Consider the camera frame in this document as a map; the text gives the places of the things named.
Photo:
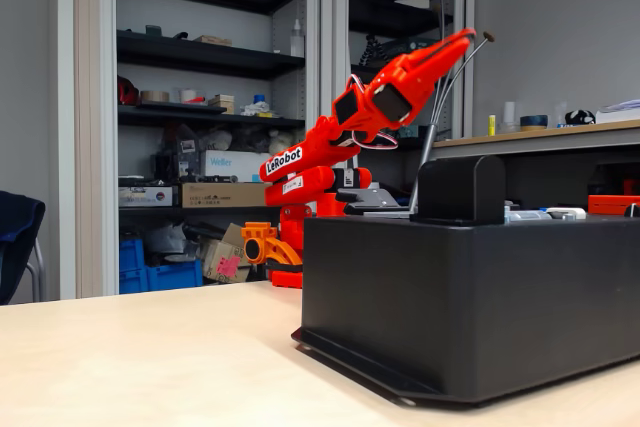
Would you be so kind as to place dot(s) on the red-orange robot arm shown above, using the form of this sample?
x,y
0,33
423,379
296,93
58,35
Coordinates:
x,y
320,182

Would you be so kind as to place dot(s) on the grey desk wooden top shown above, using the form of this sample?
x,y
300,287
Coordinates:
x,y
600,137

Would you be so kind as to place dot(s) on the stack of books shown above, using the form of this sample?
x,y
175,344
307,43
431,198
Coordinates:
x,y
415,44

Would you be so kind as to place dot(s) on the dark device box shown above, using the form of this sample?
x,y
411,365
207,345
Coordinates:
x,y
415,132

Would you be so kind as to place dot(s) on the white paper sheet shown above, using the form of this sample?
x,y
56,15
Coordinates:
x,y
415,3

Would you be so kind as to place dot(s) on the black flexible tripod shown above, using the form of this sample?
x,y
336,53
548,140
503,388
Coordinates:
x,y
372,52

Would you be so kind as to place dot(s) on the yellow glue stick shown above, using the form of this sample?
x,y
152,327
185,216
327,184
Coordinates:
x,y
492,125

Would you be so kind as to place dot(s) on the white cylinder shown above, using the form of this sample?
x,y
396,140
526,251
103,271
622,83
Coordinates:
x,y
509,117

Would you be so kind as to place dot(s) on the blue tape roll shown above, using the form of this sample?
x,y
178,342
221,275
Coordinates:
x,y
533,122

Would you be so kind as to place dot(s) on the white squeeze bottle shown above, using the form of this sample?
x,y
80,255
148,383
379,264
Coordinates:
x,y
297,42

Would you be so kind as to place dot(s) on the white plastic bag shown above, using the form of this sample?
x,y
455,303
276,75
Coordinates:
x,y
217,139
280,142

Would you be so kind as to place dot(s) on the clear plastic bottle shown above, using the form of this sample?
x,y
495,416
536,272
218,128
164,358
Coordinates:
x,y
561,114

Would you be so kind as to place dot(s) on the blue round cap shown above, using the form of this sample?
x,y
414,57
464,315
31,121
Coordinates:
x,y
259,98

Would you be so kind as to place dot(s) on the white crumpled cloth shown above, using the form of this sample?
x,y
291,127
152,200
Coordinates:
x,y
255,108

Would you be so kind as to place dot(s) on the black white plush toy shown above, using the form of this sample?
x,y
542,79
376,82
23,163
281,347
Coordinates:
x,y
580,117

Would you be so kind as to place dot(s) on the small wooden box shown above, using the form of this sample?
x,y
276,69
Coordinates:
x,y
222,103

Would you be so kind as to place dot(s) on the silver metal hinge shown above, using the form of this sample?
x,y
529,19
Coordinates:
x,y
525,216

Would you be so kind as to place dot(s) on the white Weller box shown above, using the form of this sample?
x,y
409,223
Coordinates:
x,y
230,164

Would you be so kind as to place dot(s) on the white paper stack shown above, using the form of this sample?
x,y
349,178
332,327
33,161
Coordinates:
x,y
622,109

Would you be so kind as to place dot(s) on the small flat cardboard box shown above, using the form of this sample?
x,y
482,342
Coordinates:
x,y
212,40

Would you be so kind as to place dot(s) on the long brown cardboard box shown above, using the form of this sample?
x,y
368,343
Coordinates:
x,y
225,195

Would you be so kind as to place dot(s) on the white latch block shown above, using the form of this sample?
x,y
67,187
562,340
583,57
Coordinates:
x,y
567,212

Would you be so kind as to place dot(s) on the orange table clamp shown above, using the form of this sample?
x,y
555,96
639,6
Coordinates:
x,y
265,247

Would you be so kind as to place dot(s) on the red marker pen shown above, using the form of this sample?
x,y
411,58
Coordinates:
x,y
196,100

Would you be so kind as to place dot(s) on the black task board box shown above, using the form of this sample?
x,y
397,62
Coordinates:
x,y
450,297

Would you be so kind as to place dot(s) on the white tape roll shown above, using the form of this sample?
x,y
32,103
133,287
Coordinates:
x,y
188,95

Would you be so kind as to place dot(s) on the red-orange display module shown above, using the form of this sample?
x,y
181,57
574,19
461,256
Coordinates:
x,y
607,204

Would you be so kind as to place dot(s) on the small black object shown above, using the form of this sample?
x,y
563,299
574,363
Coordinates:
x,y
181,36

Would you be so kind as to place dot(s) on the black electronic equipment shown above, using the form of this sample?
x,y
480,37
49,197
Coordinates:
x,y
172,157

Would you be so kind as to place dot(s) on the cardboard box pink label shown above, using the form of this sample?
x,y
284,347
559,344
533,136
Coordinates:
x,y
215,259

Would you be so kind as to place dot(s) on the brown tape roll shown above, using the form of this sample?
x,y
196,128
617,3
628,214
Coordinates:
x,y
155,96

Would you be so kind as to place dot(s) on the dark grey small box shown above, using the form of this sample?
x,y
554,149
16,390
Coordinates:
x,y
153,30

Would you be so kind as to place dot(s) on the grey plastic bag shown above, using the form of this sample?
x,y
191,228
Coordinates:
x,y
170,242

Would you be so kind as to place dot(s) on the white printed flat box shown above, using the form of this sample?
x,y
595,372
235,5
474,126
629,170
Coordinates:
x,y
145,197

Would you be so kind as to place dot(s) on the red rounded object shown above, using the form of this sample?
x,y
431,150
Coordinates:
x,y
127,92

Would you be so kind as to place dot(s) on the low blue plastic crate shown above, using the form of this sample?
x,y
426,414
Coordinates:
x,y
175,277

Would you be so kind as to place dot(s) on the tall blue plastic crate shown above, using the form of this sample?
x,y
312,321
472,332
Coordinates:
x,y
131,259

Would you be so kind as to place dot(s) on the grey metal chair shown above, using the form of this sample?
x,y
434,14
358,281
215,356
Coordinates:
x,y
39,267

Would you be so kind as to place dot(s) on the dark blue chair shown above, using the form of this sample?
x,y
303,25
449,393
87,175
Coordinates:
x,y
20,237

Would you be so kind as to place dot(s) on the black rounded post block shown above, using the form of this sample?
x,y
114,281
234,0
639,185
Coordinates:
x,y
460,192

